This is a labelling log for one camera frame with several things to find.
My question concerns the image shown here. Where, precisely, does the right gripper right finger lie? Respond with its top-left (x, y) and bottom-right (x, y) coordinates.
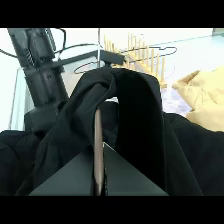
top-left (103, 142), bottom-right (170, 196)

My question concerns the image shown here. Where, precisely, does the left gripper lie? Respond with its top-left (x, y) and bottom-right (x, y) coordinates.
top-left (23, 49), bottom-right (126, 132)

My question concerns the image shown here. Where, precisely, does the black wire hanger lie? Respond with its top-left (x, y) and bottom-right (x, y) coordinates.
top-left (118, 45), bottom-right (178, 60)

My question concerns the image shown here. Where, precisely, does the black garment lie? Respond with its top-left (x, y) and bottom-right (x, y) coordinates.
top-left (0, 66), bottom-right (224, 196)

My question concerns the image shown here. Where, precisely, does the black cable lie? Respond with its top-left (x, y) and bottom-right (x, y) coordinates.
top-left (53, 28), bottom-right (101, 55)

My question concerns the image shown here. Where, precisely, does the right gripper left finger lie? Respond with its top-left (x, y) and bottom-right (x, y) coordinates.
top-left (29, 145), bottom-right (95, 196)

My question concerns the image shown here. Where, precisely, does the wooden peg rack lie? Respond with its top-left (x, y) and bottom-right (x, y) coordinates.
top-left (102, 31), bottom-right (168, 90)

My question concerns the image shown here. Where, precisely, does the yellow garment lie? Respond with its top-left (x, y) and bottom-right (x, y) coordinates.
top-left (171, 65), bottom-right (224, 133)

